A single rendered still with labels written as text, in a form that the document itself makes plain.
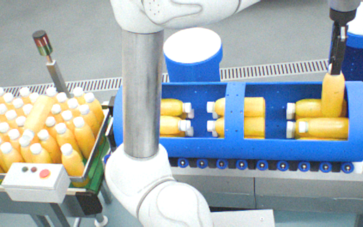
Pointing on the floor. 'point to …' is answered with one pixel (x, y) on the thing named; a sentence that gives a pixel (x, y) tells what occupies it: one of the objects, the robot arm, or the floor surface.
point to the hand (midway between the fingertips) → (335, 61)
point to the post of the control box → (55, 214)
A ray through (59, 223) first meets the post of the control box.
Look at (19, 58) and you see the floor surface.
